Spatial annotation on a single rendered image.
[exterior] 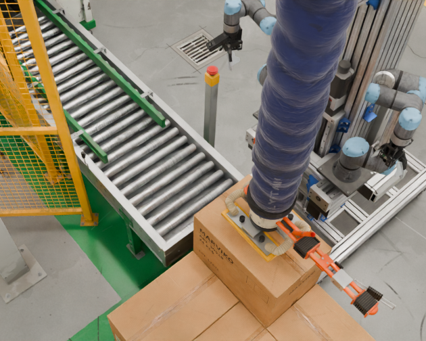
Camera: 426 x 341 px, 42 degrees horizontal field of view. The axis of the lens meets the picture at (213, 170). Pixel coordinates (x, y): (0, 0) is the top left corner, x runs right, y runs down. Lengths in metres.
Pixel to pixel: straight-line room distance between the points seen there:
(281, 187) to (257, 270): 0.57
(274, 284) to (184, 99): 2.29
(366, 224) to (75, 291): 1.96
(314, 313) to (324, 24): 1.85
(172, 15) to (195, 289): 3.01
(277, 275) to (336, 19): 1.44
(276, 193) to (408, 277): 1.86
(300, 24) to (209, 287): 1.82
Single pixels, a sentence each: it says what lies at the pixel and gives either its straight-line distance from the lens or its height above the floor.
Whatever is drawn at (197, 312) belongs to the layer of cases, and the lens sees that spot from 3.04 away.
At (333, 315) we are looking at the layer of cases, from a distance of 3.13.
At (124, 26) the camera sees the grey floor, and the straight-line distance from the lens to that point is 5.28.
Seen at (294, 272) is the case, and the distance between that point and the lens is 2.74.
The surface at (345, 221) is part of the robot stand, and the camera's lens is 3.81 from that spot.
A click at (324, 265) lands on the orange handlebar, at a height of 1.20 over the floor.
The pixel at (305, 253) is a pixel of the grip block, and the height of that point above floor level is 1.21.
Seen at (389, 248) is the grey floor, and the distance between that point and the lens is 4.05.
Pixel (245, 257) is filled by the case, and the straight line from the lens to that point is 2.74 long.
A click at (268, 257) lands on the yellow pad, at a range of 2.61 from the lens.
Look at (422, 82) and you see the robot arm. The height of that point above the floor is 1.66.
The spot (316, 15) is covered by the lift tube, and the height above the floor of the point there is 2.39.
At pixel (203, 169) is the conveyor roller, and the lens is 3.48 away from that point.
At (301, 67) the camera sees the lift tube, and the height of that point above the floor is 2.20.
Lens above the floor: 3.39
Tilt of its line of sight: 55 degrees down
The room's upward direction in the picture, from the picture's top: 3 degrees clockwise
